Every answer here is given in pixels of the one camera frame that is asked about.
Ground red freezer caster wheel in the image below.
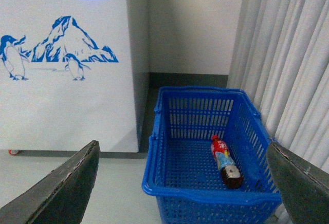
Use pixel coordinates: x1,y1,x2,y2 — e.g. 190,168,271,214
8,150,21,156

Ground white chest freezer with penguins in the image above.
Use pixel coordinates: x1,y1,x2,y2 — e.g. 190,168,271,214
1,0,149,153

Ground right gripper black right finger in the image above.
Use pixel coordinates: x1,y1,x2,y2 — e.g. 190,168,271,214
266,142,328,223

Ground white vertical blinds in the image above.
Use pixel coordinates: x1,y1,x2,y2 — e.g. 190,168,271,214
228,0,328,171

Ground red label ice tea bottle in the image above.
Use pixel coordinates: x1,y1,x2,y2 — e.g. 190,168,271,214
211,135,243,189

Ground blue plastic shopping basket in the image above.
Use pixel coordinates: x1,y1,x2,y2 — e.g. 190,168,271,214
142,86,282,223

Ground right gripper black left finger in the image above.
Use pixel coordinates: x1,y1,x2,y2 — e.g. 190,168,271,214
1,140,100,223

